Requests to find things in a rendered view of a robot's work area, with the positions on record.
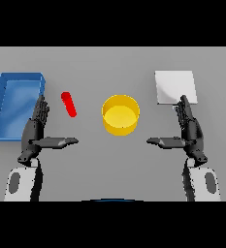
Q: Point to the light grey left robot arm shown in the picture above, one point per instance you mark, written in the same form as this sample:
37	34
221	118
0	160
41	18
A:
22	182

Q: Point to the pale square scale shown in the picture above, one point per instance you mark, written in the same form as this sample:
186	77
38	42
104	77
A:
175	86

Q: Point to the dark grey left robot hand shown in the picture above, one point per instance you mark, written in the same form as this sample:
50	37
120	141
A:
33	132

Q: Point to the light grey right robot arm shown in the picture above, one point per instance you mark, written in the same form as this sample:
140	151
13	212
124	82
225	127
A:
202	182

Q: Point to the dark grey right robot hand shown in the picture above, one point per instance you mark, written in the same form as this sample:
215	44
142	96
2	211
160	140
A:
192	132

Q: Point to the blue tray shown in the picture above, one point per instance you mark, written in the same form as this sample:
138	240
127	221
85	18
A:
16	105

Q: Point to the yellow bowl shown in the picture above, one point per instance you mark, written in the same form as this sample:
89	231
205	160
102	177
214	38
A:
120	116

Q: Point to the red beaker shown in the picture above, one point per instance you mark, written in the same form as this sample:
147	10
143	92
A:
69	104

